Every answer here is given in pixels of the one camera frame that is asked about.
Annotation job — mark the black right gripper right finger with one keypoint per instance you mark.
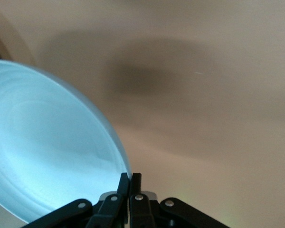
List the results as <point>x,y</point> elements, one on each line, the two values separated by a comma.
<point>140,211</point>

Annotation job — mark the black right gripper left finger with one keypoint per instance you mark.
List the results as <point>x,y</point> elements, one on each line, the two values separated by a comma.
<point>111,211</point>

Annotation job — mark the blue plate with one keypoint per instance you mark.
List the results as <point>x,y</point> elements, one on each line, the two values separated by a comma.
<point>45,142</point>

